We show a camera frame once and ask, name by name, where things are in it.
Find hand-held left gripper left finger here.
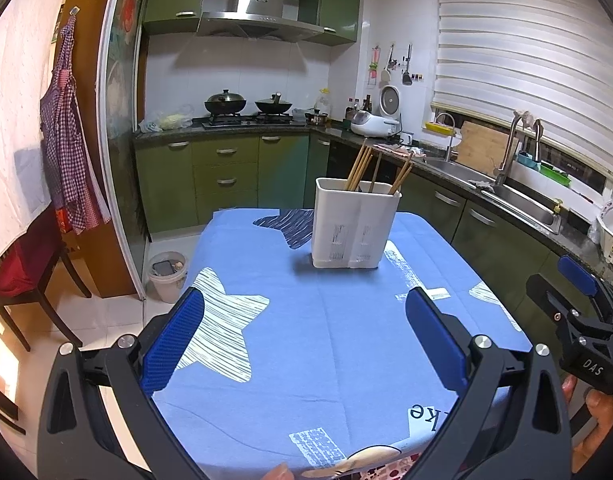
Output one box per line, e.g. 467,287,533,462
36,287,210,480

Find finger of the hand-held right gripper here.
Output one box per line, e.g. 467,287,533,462
558,254,613,313
525,273,571,322

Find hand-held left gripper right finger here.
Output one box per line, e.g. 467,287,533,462
405,287,573,480

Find white plastic utensil holder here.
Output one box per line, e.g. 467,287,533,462
312,177,403,270

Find bundle of chopsticks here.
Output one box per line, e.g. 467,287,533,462
343,139,417,196

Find person's right hand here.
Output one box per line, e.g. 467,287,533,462
561,374,613,462

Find person's left hand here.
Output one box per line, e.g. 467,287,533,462
255,462,293,480

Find dark stone countertop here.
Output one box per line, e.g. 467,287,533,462
132,119,613,291

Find white trash bin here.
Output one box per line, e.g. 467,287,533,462
147,251,188,304

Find steel sink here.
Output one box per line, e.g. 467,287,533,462
425,157,563,234

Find green tray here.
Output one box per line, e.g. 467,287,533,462
540,162,572,187

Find blue printed tablecloth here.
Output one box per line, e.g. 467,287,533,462
150,207,536,480

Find tall steel faucet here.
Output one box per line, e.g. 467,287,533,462
493,112,526,187

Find wooden cutting board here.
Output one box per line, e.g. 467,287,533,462
456,119,513,167

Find dark wooden chair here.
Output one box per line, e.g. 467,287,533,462
0,204,93,352

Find green lower cabinets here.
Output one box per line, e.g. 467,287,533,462
133,132,613,322

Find small curved faucet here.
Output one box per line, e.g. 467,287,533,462
433,112,458,162

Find pink cloth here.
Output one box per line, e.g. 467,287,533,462
373,142,428,159

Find yellow tray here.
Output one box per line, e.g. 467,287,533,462
425,120,462,136

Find checked apron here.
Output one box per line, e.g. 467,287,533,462
38,7,112,237

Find white window blind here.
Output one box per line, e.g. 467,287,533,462
430,0,613,177

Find plastic bag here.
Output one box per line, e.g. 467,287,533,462
138,104,195,134

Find white rice cooker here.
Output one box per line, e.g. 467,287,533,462
351,109,389,137

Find black gas stove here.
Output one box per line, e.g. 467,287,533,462
192,112,308,129

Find black wok with lid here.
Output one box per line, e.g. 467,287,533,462
254,92,294,115
203,88,248,115

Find printed glass sliding door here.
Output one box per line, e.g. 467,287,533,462
98,0,155,302

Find white hanging spatula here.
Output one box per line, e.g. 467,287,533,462
380,44,395,84

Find steel range hood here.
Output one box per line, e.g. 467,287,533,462
196,0,325,44

